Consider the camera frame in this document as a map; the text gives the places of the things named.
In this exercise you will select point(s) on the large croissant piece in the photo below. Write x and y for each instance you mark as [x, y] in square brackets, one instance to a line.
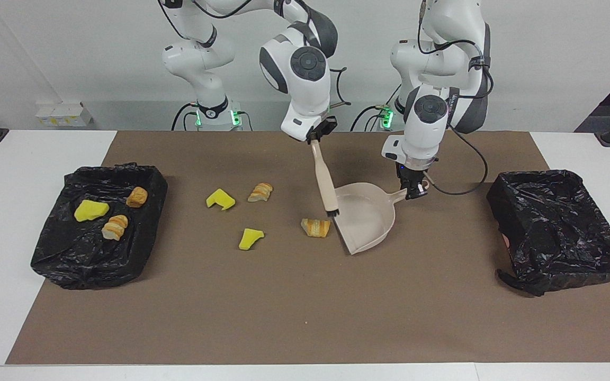
[316, 227]

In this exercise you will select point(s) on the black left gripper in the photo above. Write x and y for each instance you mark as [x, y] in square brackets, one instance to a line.
[412, 172]

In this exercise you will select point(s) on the black bag-lined bin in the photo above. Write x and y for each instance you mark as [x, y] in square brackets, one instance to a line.
[559, 233]
[72, 259]

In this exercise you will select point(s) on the notched yellow sponge piece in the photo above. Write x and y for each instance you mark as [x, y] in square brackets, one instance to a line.
[220, 199]

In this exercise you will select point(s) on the beige hand brush black bristles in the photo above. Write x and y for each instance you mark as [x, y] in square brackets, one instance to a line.
[325, 180]

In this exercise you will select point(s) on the white wall socket box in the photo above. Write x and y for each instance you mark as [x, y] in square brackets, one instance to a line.
[64, 114]

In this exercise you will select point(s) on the brown paper table mat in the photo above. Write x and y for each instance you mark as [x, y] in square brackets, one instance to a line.
[416, 328]

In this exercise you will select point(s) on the brown bread roll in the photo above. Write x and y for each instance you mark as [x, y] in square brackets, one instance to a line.
[136, 197]

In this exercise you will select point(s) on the beige plastic dustpan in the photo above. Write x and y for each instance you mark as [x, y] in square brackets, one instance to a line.
[368, 217]

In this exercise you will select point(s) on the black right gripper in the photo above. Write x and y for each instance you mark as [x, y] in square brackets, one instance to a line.
[324, 126]

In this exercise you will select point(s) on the small croissant piece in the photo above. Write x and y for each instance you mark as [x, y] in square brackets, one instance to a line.
[260, 192]
[115, 227]

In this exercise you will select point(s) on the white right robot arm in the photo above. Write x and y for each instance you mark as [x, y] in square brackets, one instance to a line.
[299, 106]

